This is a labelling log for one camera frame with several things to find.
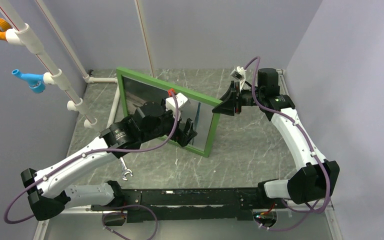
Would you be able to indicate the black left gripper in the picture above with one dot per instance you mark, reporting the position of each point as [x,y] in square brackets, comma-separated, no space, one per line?
[189,133]

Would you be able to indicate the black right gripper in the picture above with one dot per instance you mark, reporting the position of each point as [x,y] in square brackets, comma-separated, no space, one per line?
[228,102]

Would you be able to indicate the white PVC pipe stand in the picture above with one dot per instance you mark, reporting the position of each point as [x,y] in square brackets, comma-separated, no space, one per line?
[21,34]

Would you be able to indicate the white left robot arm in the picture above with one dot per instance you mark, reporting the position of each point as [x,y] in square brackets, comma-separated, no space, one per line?
[52,190]

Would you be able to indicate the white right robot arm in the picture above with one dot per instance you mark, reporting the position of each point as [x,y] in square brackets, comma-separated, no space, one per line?
[316,176]

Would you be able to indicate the silver open-end wrench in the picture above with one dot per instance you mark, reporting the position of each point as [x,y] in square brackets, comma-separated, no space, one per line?
[125,170]

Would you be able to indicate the blue pipe fitting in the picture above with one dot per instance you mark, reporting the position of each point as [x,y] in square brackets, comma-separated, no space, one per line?
[35,82]

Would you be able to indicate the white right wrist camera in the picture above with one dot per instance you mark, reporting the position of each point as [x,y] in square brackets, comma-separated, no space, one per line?
[239,73]

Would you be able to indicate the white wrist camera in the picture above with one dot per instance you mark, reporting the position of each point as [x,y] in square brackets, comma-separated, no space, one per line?
[176,101]
[239,73]

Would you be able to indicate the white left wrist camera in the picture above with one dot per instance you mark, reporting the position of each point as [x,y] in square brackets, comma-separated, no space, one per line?
[176,101]

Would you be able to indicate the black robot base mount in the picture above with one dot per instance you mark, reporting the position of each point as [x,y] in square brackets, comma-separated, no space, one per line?
[239,203]

